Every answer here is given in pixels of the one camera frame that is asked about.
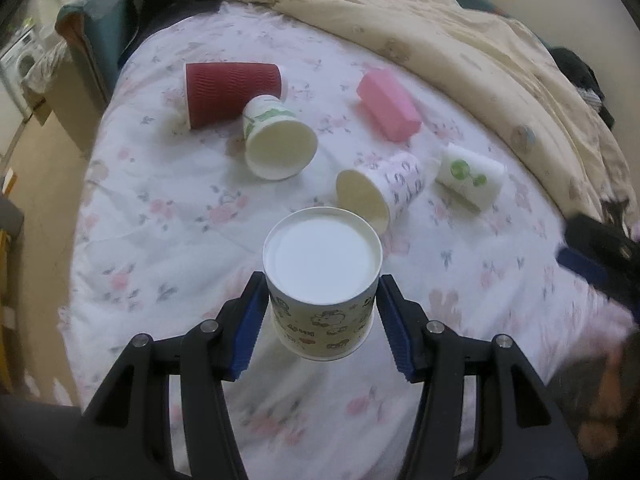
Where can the dark red ribbed paper cup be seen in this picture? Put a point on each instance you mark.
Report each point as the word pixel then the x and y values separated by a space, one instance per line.
pixel 227 92

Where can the teal chair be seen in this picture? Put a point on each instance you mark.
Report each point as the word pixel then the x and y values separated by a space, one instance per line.
pixel 100 35

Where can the floral bed sheet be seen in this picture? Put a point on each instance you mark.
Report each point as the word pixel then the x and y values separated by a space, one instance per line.
pixel 200 220

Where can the green leaf print paper cup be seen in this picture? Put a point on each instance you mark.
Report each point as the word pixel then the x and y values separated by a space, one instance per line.
pixel 277 140

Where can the white sponge with green print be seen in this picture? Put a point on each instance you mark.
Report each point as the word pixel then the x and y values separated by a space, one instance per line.
pixel 470 180

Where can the pink sponge block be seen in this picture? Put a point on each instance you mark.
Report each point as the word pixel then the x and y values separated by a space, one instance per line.
pixel 390 105

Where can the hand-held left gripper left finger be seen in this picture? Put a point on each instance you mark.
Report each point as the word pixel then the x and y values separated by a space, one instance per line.
pixel 248 327

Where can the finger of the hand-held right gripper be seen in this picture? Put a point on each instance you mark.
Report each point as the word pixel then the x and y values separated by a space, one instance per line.
pixel 595 255

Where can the beige quilt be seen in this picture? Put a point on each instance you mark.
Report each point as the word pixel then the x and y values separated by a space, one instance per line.
pixel 450 40

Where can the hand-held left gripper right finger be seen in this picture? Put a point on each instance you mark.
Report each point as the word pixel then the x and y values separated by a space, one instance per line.
pixel 400 332

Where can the cartoon print paper cup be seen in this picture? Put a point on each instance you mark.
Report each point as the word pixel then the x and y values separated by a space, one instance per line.
pixel 320 280

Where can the purple pattern paper cup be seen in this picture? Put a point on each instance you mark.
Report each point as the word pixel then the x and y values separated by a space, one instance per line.
pixel 382 187

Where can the person's right hand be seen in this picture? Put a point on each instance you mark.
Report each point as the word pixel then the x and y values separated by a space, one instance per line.
pixel 607 390

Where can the dark clothing pile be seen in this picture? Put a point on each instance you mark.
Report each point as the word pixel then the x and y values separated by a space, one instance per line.
pixel 582 80

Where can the white washing machine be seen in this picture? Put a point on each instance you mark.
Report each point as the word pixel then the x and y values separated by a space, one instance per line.
pixel 20 60

